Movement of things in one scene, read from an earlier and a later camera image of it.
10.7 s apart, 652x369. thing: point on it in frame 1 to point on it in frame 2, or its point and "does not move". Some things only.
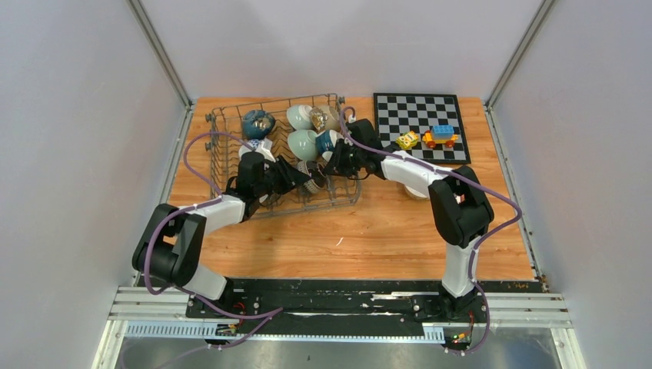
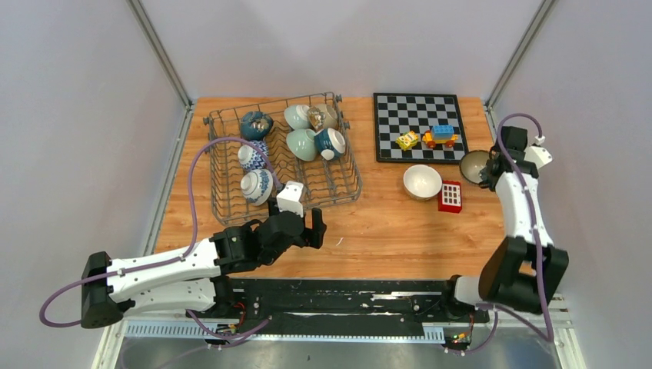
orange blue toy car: [440, 134] does not move
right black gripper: [336, 166] to [486, 178]
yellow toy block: [407, 141] does not move
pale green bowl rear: [300, 116] does not move
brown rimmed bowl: [316, 172] to [471, 163]
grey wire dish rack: [282, 156] does not move
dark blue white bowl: [325, 143] does not move
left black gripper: [290, 176] to [312, 237]
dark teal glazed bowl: [257, 124] does not move
